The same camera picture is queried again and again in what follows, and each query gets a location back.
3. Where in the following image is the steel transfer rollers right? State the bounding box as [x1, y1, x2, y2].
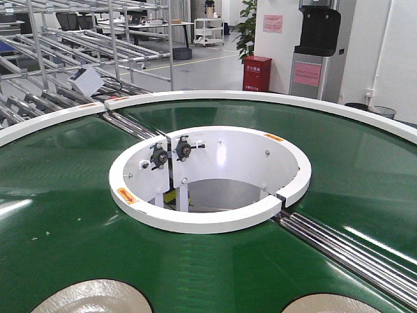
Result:
[271, 212, 416, 310]

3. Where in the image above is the steel roller conveyor rack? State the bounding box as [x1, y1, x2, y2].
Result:
[1, 1, 171, 129]

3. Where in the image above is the beige plate black rim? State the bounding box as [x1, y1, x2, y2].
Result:
[32, 278, 154, 312]
[282, 293, 380, 313]

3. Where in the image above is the black silver water dispenser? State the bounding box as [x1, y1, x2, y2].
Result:
[289, 1, 341, 100]

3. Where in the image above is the wire mesh waste bin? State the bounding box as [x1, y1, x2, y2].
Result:
[368, 106, 397, 119]

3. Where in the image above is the green potted plant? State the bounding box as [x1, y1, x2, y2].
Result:
[235, 0, 257, 61]

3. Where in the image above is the white control box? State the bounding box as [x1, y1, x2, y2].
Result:
[68, 65, 104, 97]

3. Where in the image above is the white rolling cart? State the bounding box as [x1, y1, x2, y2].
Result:
[194, 18, 224, 46]

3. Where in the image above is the red fire extinguisher cabinet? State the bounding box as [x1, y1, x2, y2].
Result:
[242, 55, 272, 92]

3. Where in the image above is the white inner conveyor ring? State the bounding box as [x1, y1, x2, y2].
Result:
[108, 125, 312, 235]

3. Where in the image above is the green circular conveyor belt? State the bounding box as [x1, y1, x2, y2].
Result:
[1, 100, 416, 312]

